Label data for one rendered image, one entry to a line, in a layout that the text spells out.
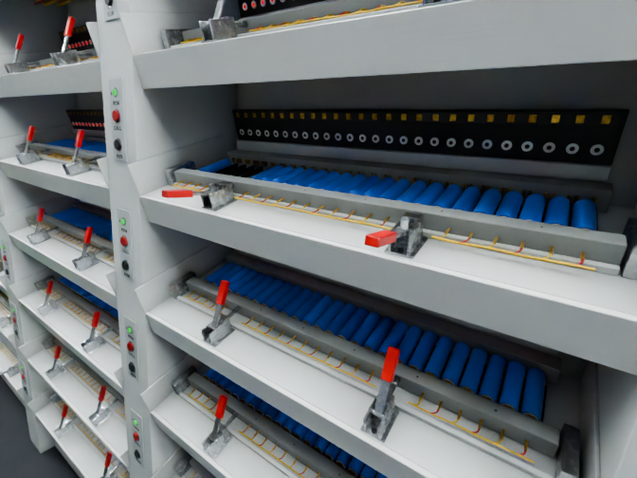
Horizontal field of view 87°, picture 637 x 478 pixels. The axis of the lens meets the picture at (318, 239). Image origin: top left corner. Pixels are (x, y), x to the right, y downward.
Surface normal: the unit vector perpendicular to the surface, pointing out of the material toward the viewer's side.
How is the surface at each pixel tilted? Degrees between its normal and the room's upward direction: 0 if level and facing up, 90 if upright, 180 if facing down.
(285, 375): 18
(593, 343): 108
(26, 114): 90
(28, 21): 90
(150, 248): 90
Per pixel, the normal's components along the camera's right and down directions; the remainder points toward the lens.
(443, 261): -0.10, -0.87
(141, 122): 0.82, 0.20
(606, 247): -0.56, 0.45
